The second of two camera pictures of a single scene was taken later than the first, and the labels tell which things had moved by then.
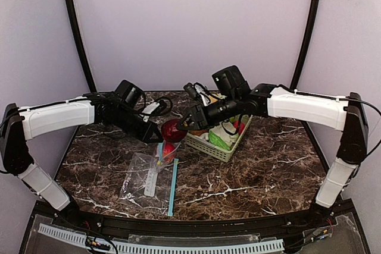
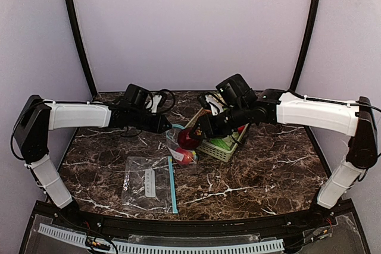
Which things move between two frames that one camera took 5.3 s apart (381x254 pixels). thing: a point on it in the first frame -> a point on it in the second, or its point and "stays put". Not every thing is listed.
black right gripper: [198, 116] -> [206, 126]
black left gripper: [146, 130] -> [159, 123]
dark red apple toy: [170, 132] -> [187, 142]
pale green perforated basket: [223, 154] stays put
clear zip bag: [161, 165] -> [172, 134]
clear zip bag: [145, 185] stays put
